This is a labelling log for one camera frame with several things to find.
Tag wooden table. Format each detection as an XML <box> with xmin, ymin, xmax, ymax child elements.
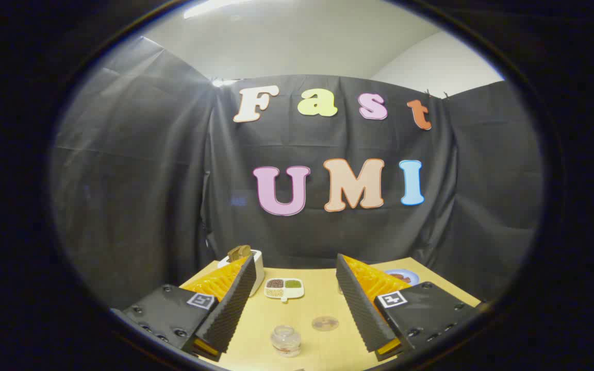
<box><xmin>179</xmin><ymin>257</ymin><xmax>483</xmax><ymax>371</ymax></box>

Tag white toaster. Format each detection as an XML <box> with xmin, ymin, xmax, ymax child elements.
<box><xmin>218</xmin><ymin>249</ymin><xmax>266</xmax><ymax>298</ymax></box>

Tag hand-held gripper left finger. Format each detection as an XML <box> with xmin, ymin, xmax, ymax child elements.
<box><xmin>110</xmin><ymin>252</ymin><xmax>257</xmax><ymax>361</ymax></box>

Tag blue plate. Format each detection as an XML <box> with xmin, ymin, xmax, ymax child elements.
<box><xmin>385</xmin><ymin>268</ymin><xmax>420</xmax><ymax>287</ymax></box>

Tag clear juice bottle red label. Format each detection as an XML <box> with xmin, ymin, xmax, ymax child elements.
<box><xmin>270</xmin><ymin>325</ymin><xmax>302</xmax><ymax>358</ymax></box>

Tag white divided dish with grains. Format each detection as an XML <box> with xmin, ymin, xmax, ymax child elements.
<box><xmin>264</xmin><ymin>278</ymin><xmax>305</xmax><ymax>302</ymax></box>

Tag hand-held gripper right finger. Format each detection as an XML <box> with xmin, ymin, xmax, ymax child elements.
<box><xmin>335</xmin><ymin>252</ymin><xmax>483</xmax><ymax>361</ymax></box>

